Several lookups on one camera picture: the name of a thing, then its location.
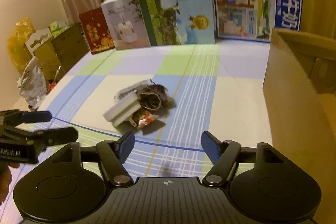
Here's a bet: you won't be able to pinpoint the white square night light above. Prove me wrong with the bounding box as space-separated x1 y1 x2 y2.
103 92 142 127

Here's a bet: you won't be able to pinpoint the red snack packet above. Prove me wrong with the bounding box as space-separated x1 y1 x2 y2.
130 109 159 129

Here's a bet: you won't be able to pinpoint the dark purple sock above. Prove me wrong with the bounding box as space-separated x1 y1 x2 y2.
136 84 173 111

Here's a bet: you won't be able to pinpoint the grey sachet packet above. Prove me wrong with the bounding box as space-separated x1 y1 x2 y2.
114 79 154 103

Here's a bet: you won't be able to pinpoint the person left hand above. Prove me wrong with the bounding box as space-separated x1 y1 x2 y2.
0 162 20 203

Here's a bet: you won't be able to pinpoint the crumpled silver bag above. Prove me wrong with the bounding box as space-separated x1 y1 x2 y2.
17 56 47 110

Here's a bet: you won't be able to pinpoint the checked bed sheet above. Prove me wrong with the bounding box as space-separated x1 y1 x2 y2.
0 39 276 224

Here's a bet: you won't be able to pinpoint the brown cartons pile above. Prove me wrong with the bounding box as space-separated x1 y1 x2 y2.
25 23 89 81

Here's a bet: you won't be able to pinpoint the yellow plastic bag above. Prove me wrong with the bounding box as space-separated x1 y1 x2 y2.
7 17 35 75

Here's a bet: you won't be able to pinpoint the green tissue packs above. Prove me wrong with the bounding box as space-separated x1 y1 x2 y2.
49 19 69 38

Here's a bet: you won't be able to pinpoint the brown cardboard box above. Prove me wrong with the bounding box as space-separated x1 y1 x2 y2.
263 28 335 223

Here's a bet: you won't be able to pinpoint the red gift box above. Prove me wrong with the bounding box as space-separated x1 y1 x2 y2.
79 8 115 55

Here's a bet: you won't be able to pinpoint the white humidifier box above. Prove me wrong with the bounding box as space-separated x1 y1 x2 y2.
101 0 150 50

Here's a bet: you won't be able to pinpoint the blue milk carton box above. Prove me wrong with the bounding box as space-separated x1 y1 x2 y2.
214 0 303 42

